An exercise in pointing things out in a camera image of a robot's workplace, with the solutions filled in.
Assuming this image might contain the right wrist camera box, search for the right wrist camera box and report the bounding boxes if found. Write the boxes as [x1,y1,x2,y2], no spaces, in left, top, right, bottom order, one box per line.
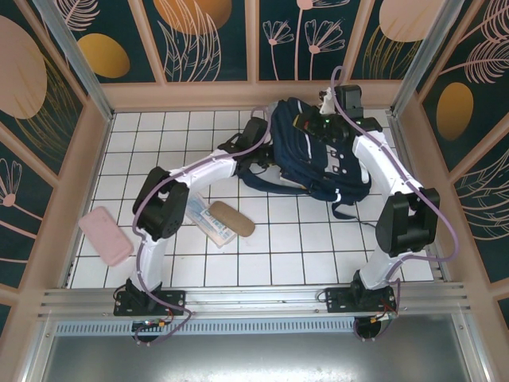
[333,84,363,120]

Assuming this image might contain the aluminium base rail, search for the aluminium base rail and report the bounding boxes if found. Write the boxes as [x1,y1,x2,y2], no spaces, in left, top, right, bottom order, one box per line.
[37,281,474,319]

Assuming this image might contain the grey metal sheet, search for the grey metal sheet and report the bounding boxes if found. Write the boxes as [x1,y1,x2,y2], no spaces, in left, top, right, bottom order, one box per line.
[37,333,492,382]

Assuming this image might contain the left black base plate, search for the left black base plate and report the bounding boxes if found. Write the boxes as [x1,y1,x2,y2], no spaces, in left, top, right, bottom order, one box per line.
[113,289,187,318]

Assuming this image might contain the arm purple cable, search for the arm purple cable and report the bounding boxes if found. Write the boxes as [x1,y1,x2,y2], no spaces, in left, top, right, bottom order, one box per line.
[330,65,461,343]
[130,106,275,347]

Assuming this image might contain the dark floral wall panel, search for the dark floral wall panel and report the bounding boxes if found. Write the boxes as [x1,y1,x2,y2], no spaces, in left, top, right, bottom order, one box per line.
[43,0,158,84]
[348,0,441,80]
[258,0,359,80]
[0,138,55,287]
[142,0,248,83]
[453,141,509,283]
[0,0,87,178]
[421,0,509,172]

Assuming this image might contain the aluminium corner post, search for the aluminium corner post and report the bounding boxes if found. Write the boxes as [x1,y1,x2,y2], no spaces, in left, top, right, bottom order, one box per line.
[390,0,477,119]
[32,0,116,123]

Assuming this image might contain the pink pencil case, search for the pink pencil case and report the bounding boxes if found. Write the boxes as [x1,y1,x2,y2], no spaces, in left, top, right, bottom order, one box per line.
[78,205,135,267]

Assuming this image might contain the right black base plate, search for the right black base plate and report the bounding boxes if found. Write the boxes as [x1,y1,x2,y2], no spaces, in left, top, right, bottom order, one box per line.
[324,286,398,318]

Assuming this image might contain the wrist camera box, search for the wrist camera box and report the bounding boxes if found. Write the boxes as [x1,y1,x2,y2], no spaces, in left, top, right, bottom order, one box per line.
[333,84,363,120]
[241,118,272,147]

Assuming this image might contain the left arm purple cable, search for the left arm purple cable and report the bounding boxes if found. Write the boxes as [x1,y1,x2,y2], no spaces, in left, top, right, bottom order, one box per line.
[130,106,275,347]

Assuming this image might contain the left aluminium corner post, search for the left aluminium corner post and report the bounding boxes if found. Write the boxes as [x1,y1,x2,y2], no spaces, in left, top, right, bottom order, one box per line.
[32,0,116,123]

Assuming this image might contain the perforated grey cable duct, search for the perforated grey cable duct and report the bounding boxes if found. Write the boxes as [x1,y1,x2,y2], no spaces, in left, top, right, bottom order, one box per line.
[53,320,460,336]

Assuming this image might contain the clear packet blue contents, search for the clear packet blue contents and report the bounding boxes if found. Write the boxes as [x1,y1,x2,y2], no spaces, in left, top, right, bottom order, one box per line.
[185,193,238,248]

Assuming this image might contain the right aluminium corner post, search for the right aluminium corner post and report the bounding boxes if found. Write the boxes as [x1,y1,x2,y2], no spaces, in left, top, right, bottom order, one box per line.
[390,0,477,119]

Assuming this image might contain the aluminium side rail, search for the aluminium side rail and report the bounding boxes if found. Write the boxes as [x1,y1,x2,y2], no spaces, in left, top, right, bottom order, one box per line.
[387,111,453,284]

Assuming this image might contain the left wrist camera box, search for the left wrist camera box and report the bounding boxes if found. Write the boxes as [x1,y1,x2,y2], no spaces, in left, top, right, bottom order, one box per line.
[241,118,272,147]

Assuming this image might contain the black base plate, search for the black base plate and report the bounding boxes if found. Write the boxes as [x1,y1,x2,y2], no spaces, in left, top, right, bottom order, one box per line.
[324,286,398,318]
[113,289,187,318]

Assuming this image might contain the brown oval case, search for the brown oval case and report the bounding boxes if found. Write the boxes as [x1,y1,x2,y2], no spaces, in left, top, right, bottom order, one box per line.
[209,201,256,239]

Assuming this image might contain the navy blue backpack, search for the navy blue backpack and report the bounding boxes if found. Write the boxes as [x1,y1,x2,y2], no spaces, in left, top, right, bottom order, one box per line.
[237,97,377,228]

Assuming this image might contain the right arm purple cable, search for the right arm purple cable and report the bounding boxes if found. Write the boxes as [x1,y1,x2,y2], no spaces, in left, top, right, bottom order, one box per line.
[330,65,461,343]

